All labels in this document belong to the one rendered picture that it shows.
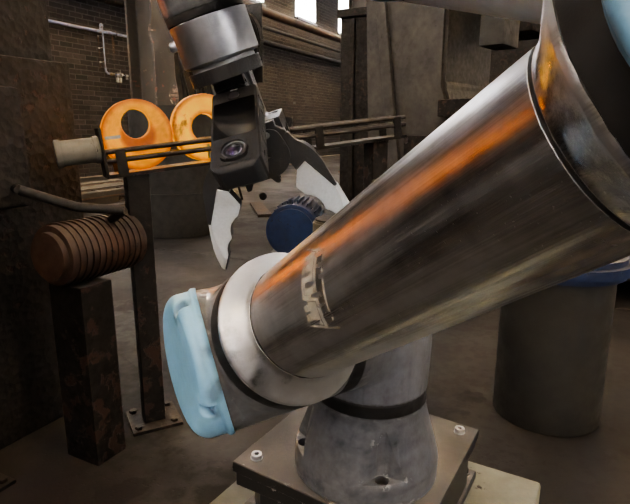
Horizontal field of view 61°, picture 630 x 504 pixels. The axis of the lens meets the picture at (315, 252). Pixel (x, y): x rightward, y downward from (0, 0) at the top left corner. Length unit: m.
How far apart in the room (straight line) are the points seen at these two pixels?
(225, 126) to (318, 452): 0.32
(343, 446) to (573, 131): 0.41
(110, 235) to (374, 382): 0.81
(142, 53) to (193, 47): 5.03
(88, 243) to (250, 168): 0.74
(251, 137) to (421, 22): 2.90
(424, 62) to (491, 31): 0.53
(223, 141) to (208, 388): 0.21
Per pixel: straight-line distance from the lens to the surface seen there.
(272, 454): 0.62
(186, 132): 1.30
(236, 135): 0.48
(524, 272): 0.22
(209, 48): 0.51
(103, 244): 1.18
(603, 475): 1.37
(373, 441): 0.53
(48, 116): 1.42
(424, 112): 3.26
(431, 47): 3.27
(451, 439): 0.67
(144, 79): 5.52
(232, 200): 0.55
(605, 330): 1.41
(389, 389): 0.51
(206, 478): 1.24
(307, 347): 0.32
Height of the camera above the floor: 0.71
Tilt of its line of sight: 13 degrees down
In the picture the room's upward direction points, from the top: straight up
